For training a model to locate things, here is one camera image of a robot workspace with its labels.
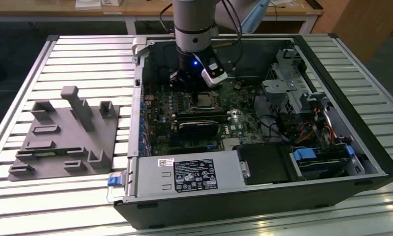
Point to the hard disk in blue carrier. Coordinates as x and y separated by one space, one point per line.
304 155

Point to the grey parts rack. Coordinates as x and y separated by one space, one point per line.
68 137

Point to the green motherboard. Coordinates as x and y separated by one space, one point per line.
243 127

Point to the black open PC case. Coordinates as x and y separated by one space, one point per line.
216 209

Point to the white box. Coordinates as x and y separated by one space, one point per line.
112 2
88 4

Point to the green RAM stick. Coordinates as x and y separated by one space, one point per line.
50 152

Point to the blue plastic clip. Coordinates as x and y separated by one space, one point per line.
350 151

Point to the black drive bay cover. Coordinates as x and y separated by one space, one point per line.
266 164

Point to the coin cell battery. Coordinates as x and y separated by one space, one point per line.
238 86

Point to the black graphics card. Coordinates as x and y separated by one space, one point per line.
200 129

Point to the CPU socket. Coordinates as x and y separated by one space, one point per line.
191 108

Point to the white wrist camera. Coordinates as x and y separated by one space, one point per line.
216 75

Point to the grey power supply with label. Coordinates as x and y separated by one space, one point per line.
151 177

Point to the square silver CPU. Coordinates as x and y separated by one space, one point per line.
207 100

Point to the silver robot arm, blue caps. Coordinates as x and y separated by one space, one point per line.
191 24

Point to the grey metal drive cage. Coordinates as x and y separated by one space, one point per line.
279 88

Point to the silver chipset heatsink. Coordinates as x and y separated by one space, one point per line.
232 143

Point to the wooden desk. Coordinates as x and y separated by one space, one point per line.
36 11

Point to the blue case side latch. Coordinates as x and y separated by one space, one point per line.
115 180

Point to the black RAM stick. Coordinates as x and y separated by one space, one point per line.
200 117
200 112

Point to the wooden cabinet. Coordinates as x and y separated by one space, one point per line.
364 24

